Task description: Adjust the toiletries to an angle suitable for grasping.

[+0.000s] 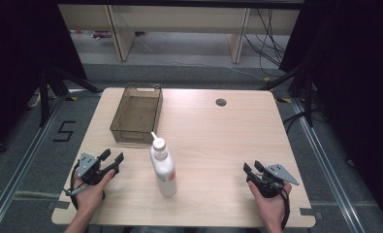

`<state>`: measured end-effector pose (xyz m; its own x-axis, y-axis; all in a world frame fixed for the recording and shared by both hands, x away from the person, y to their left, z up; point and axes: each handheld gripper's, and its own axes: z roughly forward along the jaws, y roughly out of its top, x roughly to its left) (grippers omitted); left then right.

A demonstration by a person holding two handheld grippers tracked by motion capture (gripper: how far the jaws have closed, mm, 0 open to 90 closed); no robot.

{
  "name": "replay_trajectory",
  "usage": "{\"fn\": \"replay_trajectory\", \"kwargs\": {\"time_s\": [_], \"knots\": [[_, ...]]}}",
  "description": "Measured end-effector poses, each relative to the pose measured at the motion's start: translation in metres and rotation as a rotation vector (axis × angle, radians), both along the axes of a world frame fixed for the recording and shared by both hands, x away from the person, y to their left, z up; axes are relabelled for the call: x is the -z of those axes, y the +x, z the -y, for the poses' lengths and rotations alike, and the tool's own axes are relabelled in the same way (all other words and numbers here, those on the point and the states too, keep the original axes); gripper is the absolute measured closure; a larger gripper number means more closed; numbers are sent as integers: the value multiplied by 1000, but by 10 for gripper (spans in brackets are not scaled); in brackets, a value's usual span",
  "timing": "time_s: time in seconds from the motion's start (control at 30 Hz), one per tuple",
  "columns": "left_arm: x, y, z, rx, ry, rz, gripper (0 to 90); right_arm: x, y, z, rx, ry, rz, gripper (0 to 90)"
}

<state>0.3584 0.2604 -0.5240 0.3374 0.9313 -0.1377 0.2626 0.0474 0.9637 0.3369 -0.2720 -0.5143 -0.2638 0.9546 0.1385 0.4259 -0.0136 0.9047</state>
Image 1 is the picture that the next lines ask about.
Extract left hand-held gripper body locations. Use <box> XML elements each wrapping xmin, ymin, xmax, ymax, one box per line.
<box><xmin>77</xmin><ymin>152</ymin><xmax>119</xmax><ymax>186</ymax></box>

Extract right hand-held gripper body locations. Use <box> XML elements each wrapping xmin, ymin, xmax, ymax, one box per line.
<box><xmin>249</xmin><ymin>163</ymin><xmax>300</xmax><ymax>199</ymax></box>

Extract white spray bottle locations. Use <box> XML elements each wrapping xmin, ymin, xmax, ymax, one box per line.
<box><xmin>148</xmin><ymin>131</ymin><xmax>178</xmax><ymax>199</ymax></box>

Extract brown translucent plastic basket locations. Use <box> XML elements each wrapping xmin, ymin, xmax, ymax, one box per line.
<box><xmin>110</xmin><ymin>83</ymin><xmax>164</xmax><ymax>146</ymax></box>

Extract person's right hand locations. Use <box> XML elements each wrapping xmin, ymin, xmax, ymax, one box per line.
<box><xmin>247</xmin><ymin>180</ymin><xmax>293</xmax><ymax>232</ymax></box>

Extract person's left hand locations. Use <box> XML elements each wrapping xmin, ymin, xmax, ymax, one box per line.
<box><xmin>73</xmin><ymin>169</ymin><xmax>116</xmax><ymax>217</ymax></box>

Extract black metal stand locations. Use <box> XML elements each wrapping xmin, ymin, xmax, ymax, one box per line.
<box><xmin>260</xmin><ymin>64</ymin><xmax>319</xmax><ymax>128</ymax></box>
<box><xmin>38</xmin><ymin>61</ymin><xmax>102</xmax><ymax>128</ymax></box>

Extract beige wooden desk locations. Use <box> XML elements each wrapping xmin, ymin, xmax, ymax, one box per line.
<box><xmin>56</xmin><ymin>3</ymin><xmax>302</xmax><ymax>65</ymax></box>

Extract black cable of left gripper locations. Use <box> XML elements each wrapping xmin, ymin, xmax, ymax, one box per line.
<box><xmin>62</xmin><ymin>160</ymin><xmax>83</xmax><ymax>211</ymax></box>

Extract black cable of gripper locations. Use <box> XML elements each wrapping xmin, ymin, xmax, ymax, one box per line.
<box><xmin>277</xmin><ymin>186</ymin><xmax>292</xmax><ymax>231</ymax></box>
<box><xmin>62</xmin><ymin>160</ymin><xmax>83</xmax><ymax>211</ymax></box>

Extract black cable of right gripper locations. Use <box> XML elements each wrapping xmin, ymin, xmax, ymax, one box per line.
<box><xmin>277</xmin><ymin>186</ymin><xmax>292</xmax><ymax>231</ymax></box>

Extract black hanging cables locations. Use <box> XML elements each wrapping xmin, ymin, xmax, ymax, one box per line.
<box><xmin>243</xmin><ymin>8</ymin><xmax>288</xmax><ymax>78</ymax></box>

